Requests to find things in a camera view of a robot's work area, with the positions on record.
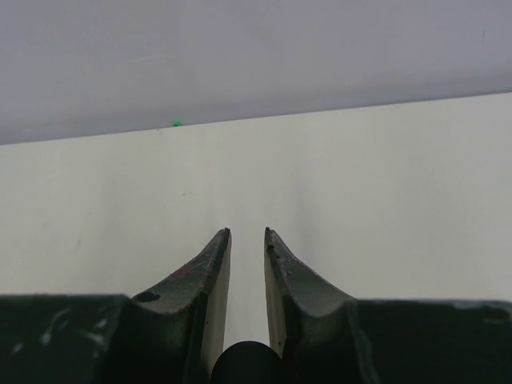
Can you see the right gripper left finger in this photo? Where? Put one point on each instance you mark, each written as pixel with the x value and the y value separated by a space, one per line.
pixel 178 325

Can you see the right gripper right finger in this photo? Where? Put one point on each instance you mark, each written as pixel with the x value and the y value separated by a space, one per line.
pixel 308 326

